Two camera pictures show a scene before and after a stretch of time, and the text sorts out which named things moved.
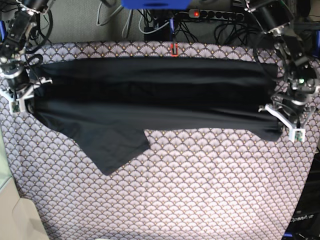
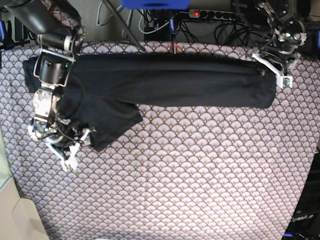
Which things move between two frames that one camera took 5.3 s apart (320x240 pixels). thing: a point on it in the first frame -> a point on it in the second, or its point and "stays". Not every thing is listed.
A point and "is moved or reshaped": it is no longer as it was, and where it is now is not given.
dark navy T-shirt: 103,106 is moved or reshaped
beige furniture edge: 19,219 stays
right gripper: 293,100 -> 277,60
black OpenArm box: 306,224 stays
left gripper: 18,79 -> 61,137
